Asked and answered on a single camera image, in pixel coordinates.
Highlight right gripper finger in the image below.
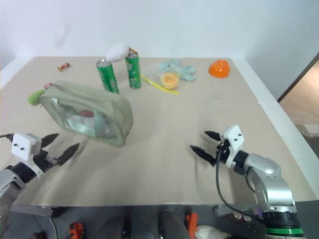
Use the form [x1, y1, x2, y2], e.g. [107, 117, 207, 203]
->
[189, 145, 216, 166]
[204, 131, 221, 142]

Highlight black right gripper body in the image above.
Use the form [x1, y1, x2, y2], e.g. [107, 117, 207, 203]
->
[214, 139, 231, 164]

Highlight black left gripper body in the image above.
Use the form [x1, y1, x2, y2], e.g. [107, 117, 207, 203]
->
[33, 148, 60, 174]

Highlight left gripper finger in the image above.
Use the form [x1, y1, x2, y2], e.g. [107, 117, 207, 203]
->
[57, 142, 80, 166]
[40, 133, 60, 151]

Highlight light green zippered pouch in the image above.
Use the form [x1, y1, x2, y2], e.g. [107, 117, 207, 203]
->
[40, 80, 133, 148]

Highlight plastic bag with orange item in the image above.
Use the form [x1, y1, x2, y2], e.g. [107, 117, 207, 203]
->
[140, 63, 181, 96]

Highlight green fuzzy zipper charm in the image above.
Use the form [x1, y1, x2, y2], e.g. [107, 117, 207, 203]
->
[27, 89, 46, 106]

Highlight orange plastic bowl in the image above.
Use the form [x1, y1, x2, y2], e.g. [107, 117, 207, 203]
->
[208, 59, 231, 79]

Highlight orange black tool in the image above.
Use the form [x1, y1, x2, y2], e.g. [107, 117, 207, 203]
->
[69, 222, 84, 238]
[185, 212, 199, 234]

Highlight pale blue wrapped packets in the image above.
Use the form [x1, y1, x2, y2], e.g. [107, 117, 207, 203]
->
[159, 59, 198, 82]

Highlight yellow fruit jelly cup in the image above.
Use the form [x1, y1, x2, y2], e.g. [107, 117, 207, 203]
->
[159, 72, 180, 90]

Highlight dark rounded shape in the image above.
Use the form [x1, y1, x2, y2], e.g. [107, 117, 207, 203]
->
[158, 210, 190, 239]

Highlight green soda can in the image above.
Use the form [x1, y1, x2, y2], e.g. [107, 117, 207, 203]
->
[96, 59, 120, 95]

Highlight green tube can torn lid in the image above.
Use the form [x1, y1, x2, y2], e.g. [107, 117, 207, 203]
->
[125, 47, 143, 90]

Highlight white egg-shaped object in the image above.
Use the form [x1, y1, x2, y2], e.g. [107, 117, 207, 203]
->
[106, 42, 131, 63]

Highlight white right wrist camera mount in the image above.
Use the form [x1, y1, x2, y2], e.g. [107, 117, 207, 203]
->
[222, 125, 246, 169]

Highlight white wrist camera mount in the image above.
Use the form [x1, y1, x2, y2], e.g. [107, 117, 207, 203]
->
[11, 133, 43, 175]
[222, 125, 246, 169]

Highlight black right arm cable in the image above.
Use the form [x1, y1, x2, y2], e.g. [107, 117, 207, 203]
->
[215, 143, 266, 221]

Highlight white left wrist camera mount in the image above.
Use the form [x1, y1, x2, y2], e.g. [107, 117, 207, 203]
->
[11, 133, 43, 175]

